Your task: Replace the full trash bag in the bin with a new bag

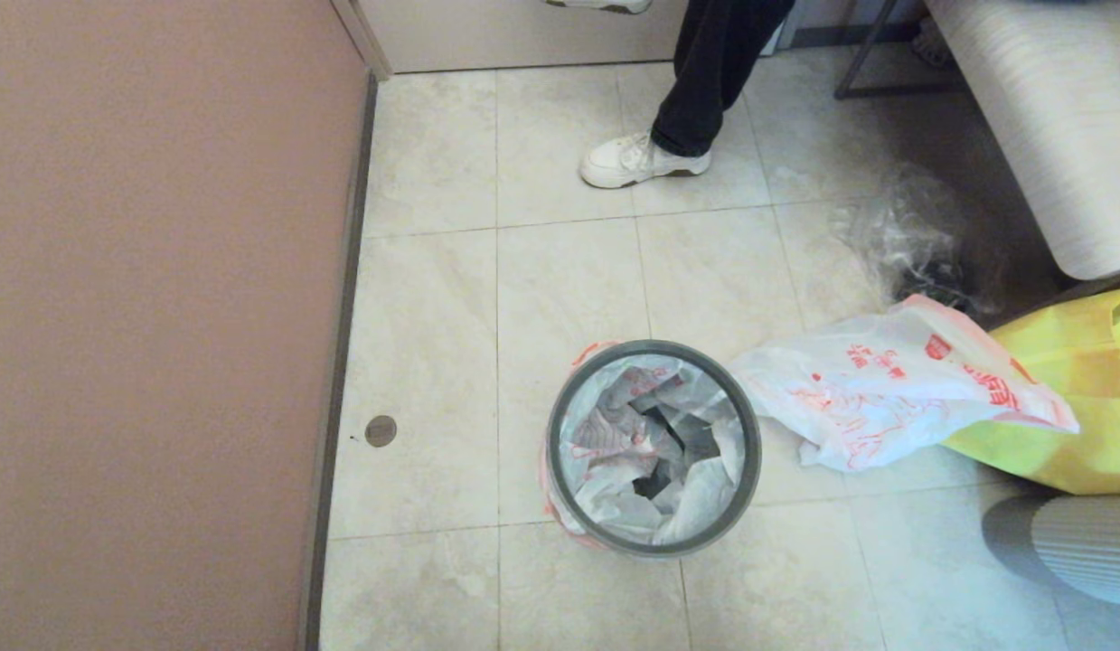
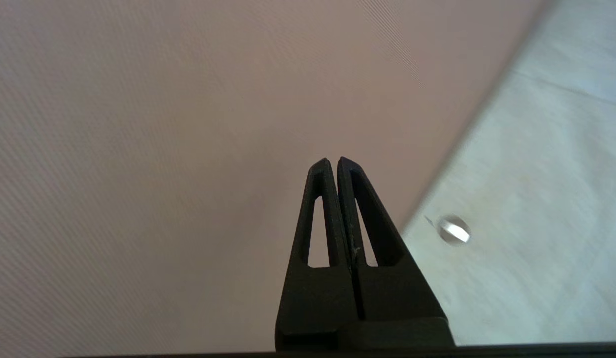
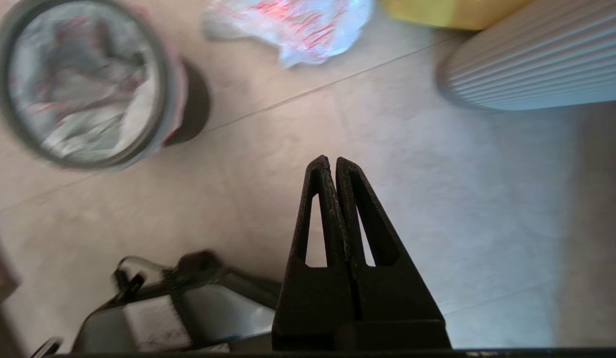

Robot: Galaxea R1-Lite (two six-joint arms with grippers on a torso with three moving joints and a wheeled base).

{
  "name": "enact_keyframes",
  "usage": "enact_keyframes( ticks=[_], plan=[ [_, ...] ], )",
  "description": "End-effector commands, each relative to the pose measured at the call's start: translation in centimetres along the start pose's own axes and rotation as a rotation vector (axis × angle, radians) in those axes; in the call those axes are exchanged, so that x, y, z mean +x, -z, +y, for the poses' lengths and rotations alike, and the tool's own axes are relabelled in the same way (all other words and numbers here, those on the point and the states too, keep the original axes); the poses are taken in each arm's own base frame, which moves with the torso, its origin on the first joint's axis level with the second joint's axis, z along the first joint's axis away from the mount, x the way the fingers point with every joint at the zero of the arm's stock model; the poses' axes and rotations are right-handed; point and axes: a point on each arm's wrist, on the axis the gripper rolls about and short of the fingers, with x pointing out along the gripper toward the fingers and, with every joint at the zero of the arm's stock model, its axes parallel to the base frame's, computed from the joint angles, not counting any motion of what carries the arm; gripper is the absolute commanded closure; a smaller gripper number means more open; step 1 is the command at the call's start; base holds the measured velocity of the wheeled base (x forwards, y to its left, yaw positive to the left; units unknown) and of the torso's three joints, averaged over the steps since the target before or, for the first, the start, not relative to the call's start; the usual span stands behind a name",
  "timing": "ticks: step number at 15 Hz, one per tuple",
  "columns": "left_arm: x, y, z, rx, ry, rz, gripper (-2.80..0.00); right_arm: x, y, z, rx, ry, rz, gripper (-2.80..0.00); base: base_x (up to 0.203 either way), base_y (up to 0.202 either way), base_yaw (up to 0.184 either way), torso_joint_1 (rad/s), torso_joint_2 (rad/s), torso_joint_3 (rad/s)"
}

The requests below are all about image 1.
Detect white red-print plastic bag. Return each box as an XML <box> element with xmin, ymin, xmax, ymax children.
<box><xmin>540</xmin><ymin>340</ymin><xmax>748</xmax><ymax>551</ymax></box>

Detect black round trash bin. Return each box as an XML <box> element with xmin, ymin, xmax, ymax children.
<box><xmin>632</xmin><ymin>402</ymin><xmax>723</xmax><ymax>500</ymax></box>

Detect white liner bag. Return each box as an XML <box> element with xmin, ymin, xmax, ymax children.
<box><xmin>729</xmin><ymin>294</ymin><xmax>1080</xmax><ymax>473</ymax></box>

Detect grey metal furniture leg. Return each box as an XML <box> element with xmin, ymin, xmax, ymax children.
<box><xmin>835</xmin><ymin>0</ymin><xmax>967</xmax><ymax>99</ymax></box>

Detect round striped grey stool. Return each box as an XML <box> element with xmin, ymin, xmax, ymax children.
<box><xmin>983</xmin><ymin>495</ymin><xmax>1120</xmax><ymax>609</ymax></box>

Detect beige striped sofa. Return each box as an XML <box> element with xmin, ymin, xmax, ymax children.
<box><xmin>926</xmin><ymin>0</ymin><xmax>1120</xmax><ymax>281</ymax></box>

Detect clear plastic bag with rubbish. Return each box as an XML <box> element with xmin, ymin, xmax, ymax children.
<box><xmin>835</xmin><ymin>163</ymin><xmax>1003</xmax><ymax>313</ymax></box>

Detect yellow plastic bag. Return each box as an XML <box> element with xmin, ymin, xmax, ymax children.
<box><xmin>944</xmin><ymin>288</ymin><xmax>1120</xmax><ymax>496</ymax></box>

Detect white sneaker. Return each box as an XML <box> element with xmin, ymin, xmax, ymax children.
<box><xmin>580</xmin><ymin>129</ymin><xmax>712</xmax><ymax>189</ymax></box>
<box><xmin>546</xmin><ymin>0</ymin><xmax>653</xmax><ymax>15</ymax></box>

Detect person's leg dark trousers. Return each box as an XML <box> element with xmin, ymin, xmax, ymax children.
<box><xmin>652</xmin><ymin>0</ymin><xmax>795</xmax><ymax>156</ymax></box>

